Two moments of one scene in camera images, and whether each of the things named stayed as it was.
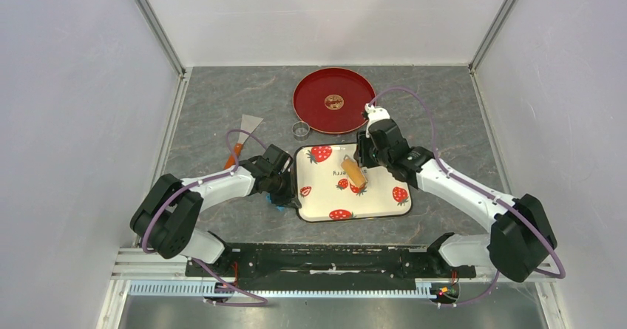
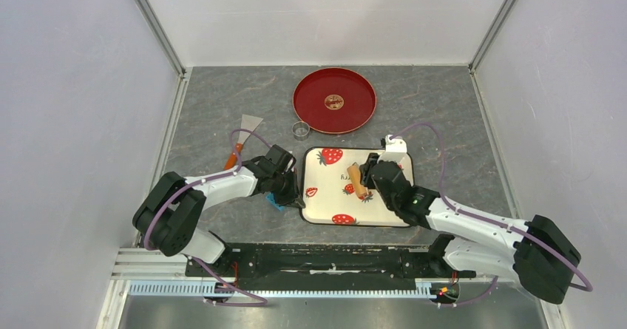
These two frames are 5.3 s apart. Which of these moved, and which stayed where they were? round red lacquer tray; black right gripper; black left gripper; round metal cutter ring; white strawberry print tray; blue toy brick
Moved: white strawberry print tray; black right gripper
Stayed: blue toy brick; black left gripper; round metal cutter ring; round red lacquer tray
